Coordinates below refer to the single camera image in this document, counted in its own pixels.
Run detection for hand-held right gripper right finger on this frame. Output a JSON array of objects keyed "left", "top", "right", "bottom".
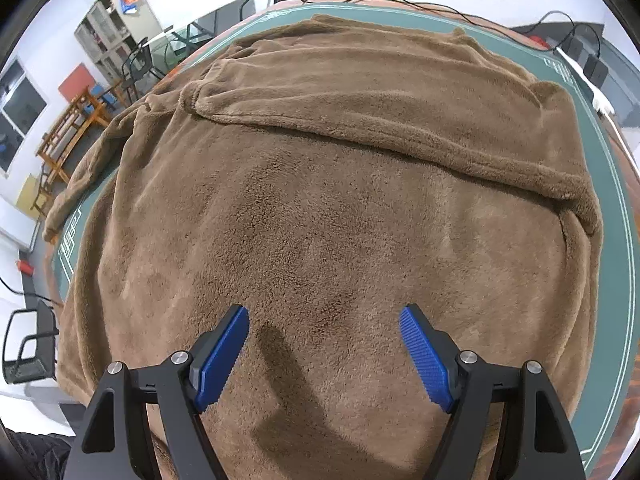
[{"left": 399, "top": 304, "right": 586, "bottom": 480}]

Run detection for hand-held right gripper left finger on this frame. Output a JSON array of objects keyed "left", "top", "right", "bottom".
[{"left": 65, "top": 304, "right": 250, "bottom": 480}]

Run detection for brown fleece garment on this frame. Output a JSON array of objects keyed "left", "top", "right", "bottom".
[{"left": 42, "top": 12, "right": 604, "bottom": 480}]

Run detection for black armchair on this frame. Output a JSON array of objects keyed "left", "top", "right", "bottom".
[{"left": 2, "top": 300, "right": 59, "bottom": 386}]

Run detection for person's dark trousers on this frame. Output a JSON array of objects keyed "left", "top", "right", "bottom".
[{"left": 5, "top": 430, "right": 72, "bottom": 480}]

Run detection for green table mat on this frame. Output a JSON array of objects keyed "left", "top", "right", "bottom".
[{"left": 50, "top": 2, "right": 637, "bottom": 480}]

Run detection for yellow panel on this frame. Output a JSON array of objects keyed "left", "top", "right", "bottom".
[{"left": 16, "top": 174, "right": 42, "bottom": 218}]

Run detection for stacked wooden chairs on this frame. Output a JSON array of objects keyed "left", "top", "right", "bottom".
[{"left": 36, "top": 87, "right": 113, "bottom": 187}]

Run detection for black folding chair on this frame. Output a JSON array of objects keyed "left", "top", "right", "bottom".
[{"left": 121, "top": 37, "right": 167, "bottom": 106}]

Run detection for white power strip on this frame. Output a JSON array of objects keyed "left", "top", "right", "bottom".
[{"left": 555, "top": 47, "right": 617, "bottom": 117}]

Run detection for window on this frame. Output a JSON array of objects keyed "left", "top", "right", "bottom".
[{"left": 0, "top": 57, "right": 48, "bottom": 173}]

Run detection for glass top table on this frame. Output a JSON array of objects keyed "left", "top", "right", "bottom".
[{"left": 162, "top": 2, "right": 251, "bottom": 68}]

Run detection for grey shelf cabinet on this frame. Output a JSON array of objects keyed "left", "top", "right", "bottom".
[{"left": 74, "top": 0, "right": 163, "bottom": 86}]

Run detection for red wall panel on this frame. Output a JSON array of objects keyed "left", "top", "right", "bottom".
[{"left": 57, "top": 62, "right": 96, "bottom": 103}]

